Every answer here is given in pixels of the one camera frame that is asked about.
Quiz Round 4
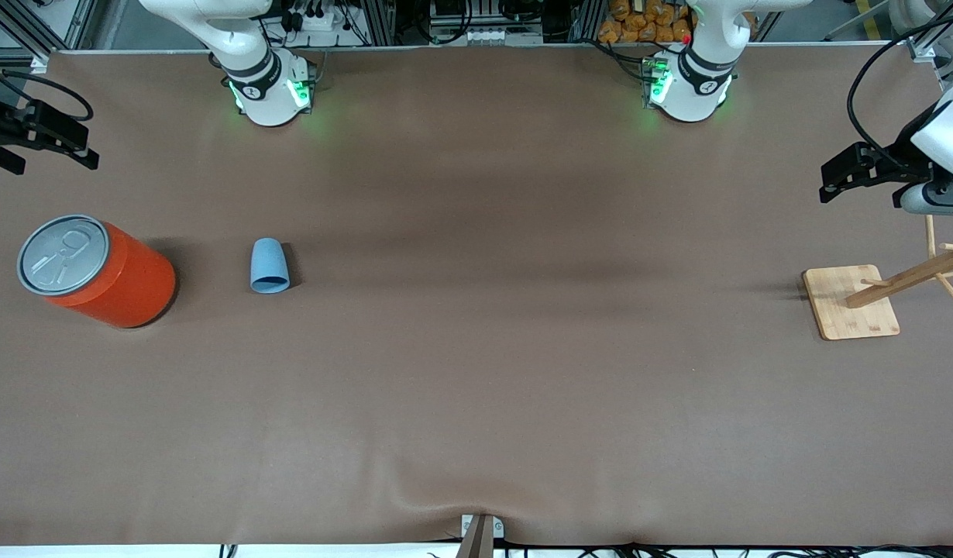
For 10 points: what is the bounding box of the light blue plastic cup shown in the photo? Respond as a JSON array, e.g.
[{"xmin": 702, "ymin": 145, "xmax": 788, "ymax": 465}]
[{"xmin": 249, "ymin": 237, "xmax": 291, "ymax": 295}]

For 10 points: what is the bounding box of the wooden mug rack stand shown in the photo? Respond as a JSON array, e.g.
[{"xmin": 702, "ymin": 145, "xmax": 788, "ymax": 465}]
[{"xmin": 802, "ymin": 215, "xmax": 953, "ymax": 342}]

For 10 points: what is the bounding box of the orange can with grey lid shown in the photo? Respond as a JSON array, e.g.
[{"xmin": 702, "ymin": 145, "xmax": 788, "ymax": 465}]
[{"xmin": 16, "ymin": 214, "xmax": 177, "ymax": 329}]

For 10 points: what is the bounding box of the orange snack bag pile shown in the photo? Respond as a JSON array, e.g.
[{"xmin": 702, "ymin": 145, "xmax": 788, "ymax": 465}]
[{"xmin": 598, "ymin": 0, "xmax": 693, "ymax": 45}]

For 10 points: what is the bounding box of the white power strip with plugs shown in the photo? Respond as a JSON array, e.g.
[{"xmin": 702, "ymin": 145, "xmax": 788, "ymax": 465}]
[{"xmin": 279, "ymin": 0, "xmax": 346, "ymax": 32}]

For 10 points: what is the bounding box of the brown table mat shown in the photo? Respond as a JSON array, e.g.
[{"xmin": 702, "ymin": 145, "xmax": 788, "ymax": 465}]
[{"xmin": 0, "ymin": 44, "xmax": 953, "ymax": 547}]

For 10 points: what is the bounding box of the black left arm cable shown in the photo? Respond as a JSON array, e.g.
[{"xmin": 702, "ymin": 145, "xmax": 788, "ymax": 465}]
[{"xmin": 847, "ymin": 8, "xmax": 953, "ymax": 171}]

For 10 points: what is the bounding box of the aluminium frame profile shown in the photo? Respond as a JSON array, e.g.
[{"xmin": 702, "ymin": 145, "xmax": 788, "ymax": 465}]
[
  {"xmin": 0, "ymin": 0, "xmax": 98, "ymax": 63},
  {"xmin": 907, "ymin": 0, "xmax": 953, "ymax": 63}
]

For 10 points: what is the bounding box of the camera stand pole with bracket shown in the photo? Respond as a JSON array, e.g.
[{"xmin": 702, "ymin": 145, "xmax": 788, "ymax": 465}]
[{"xmin": 455, "ymin": 513, "xmax": 505, "ymax": 558}]

